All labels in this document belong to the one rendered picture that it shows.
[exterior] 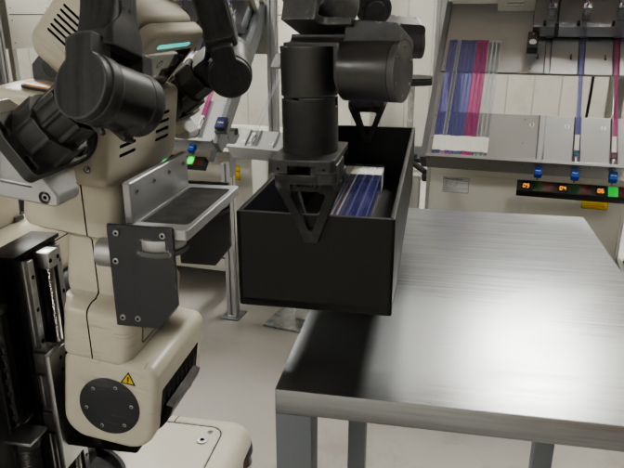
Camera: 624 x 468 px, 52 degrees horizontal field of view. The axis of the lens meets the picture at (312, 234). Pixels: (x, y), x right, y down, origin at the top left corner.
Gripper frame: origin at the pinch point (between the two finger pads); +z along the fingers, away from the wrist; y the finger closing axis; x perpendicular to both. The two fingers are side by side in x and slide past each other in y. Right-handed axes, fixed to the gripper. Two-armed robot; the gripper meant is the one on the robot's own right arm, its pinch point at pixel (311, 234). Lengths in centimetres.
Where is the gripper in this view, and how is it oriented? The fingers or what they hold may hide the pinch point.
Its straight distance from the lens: 68.5
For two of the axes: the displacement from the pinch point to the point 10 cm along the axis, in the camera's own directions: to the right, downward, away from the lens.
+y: 1.9, -3.2, 9.3
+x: -9.8, -0.5, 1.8
